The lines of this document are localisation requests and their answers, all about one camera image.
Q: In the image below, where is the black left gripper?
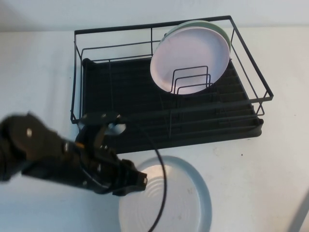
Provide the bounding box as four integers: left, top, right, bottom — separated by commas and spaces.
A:
74, 131, 149, 197

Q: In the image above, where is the light blue round plate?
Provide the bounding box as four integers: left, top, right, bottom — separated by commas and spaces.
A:
117, 156, 212, 232

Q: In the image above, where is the pink round plate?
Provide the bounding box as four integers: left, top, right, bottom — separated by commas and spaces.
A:
150, 27, 230, 97

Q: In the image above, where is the light green round plate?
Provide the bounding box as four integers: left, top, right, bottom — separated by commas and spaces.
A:
164, 20, 232, 53

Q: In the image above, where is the black plastic drip tray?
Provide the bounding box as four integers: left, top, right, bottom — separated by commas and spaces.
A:
79, 58, 264, 154

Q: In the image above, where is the black camera cable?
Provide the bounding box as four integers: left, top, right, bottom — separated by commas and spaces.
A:
124, 118, 168, 232

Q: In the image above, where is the black wire dish rack frame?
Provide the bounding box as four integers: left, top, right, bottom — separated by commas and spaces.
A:
70, 15, 274, 136

